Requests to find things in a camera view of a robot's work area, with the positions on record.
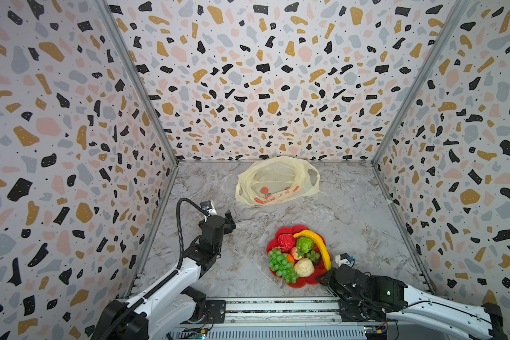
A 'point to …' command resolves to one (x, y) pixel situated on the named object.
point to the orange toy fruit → (290, 258)
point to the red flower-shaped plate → (314, 255)
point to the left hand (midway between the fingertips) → (224, 213)
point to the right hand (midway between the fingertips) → (314, 282)
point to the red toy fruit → (285, 241)
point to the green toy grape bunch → (278, 263)
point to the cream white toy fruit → (304, 268)
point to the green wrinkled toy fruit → (304, 244)
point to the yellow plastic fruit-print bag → (272, 180)
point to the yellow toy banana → (321, 246)
